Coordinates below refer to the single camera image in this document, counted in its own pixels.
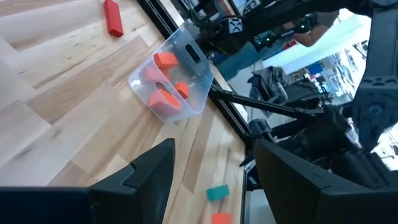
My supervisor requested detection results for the long green block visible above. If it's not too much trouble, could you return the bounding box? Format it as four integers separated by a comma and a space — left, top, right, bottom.
206, 184, 231, 202

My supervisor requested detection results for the clear plastic bin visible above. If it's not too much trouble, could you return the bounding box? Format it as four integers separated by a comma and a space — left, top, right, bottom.
127, 27, 215, 123

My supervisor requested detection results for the long orange block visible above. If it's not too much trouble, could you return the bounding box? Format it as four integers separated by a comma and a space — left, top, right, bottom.
147, 88, 183, 118

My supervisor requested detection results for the chair with grey jacket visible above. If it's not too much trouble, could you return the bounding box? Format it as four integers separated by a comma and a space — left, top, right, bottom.
247, 65, 324, 110

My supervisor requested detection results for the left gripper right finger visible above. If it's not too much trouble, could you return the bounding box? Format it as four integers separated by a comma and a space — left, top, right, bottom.
254, 139, 374, 224

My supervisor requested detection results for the person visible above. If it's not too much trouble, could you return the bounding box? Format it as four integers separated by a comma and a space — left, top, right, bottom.
292, 9, 343, 47

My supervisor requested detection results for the small orange cube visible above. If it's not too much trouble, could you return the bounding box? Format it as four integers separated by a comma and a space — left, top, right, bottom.
174, 81, 191, 100
211, 212, 233, 224

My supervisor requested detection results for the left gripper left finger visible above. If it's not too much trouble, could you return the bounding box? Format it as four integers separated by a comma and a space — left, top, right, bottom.
88, 138, 176, 224

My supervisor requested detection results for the medium red block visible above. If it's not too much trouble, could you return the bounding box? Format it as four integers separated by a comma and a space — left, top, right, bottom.
103, 0, 124, 38

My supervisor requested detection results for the black aluminium table frame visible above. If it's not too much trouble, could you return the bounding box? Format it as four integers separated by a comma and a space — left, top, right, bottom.
136, 0, 327, 192

